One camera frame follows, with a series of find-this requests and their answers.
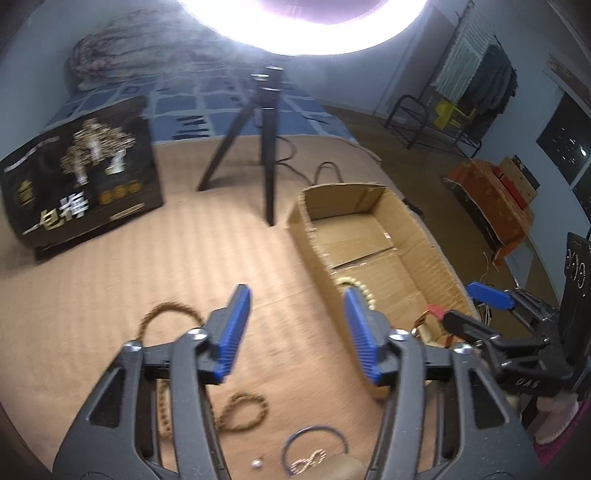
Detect black tripod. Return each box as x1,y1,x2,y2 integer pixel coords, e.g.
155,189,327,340
196,65,286,227

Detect person's right forearm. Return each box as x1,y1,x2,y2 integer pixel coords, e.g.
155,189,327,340
531,394,580,446

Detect pale bead bracelet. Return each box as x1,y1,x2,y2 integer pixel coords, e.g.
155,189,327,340
333,276,376,309

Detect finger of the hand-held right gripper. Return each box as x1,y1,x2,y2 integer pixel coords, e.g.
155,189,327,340
429,304,548,358
465,281,557,326

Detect dark window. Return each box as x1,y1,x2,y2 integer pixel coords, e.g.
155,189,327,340
536,90,591,185

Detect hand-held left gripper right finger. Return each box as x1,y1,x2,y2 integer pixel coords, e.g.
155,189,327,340
344,286,542,480

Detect hanging striped cloth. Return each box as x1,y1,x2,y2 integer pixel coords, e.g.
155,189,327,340
434,8,494,103

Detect black metal chair frame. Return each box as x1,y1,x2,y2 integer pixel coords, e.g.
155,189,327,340
384,95,483,160

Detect white ring light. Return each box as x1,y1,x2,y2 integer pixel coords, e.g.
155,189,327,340
178,0,428,55

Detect small brown bead bracelet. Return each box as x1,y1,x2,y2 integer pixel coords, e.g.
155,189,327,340
216,391,269,433

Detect brown and red cartons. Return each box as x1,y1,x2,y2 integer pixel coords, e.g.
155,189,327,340
490,154,541,206

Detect black printed box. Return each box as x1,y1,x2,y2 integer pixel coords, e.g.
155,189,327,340
0,96,166,261

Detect bundled grey quilt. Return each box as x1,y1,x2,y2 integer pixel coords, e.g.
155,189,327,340
68,10,232,92

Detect blue checked bed sheet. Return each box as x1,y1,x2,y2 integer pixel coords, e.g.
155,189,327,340
39,69,358,145

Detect hanging dark clothes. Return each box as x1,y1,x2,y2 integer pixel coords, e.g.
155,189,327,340
468,44,519,134

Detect gold chain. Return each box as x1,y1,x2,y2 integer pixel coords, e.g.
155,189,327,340
290,450,327,476

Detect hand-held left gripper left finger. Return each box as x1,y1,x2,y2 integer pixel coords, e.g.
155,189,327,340
53,284,252,480

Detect orange cardboard box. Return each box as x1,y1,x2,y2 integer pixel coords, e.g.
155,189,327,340
444,159,536,268

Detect thin blue ring bangle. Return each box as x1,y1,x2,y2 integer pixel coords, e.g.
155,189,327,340
281,427,348,477

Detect brown cable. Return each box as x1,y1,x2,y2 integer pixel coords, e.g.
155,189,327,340
274,136,346,186

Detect gold bangle with red cord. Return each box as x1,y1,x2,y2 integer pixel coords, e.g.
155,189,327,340
412,304,458,348

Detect clothes rack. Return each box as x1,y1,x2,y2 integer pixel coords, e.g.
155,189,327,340
427,0,518,153

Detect long brown bead necklace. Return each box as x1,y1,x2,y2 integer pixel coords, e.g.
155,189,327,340
137,302,206,440

